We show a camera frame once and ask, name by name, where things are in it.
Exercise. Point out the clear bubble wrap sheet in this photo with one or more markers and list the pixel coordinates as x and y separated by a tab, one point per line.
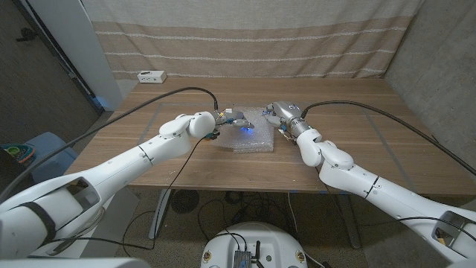
256	139

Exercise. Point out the round black floor fan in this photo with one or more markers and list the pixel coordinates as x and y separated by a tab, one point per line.
185	201

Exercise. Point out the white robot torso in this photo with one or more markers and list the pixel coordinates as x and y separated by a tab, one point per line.
275	242

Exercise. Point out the beige striped curtain backdrop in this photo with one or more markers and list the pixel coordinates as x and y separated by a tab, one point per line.
241	44

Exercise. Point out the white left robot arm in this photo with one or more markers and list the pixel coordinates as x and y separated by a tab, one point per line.
111	171

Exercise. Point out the colourful toy bowl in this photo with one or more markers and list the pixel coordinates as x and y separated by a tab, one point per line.
16	154

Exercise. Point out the white table leg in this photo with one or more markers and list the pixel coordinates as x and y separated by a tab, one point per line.
159	216

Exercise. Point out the person in dark clothing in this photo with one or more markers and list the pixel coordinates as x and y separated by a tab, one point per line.
11	171

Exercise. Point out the small grey electronics box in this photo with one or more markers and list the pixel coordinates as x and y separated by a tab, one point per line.
242	259

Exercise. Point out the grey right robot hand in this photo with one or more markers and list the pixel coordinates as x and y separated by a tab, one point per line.
288	113

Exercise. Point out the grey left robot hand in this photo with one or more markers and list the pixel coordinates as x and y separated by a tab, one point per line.
228	118

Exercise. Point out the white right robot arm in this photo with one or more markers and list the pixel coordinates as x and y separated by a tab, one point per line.
390	197

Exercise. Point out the grey table leg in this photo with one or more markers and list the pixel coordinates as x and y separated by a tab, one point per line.
349	223

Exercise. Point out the white power strip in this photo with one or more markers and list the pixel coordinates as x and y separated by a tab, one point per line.
151	76

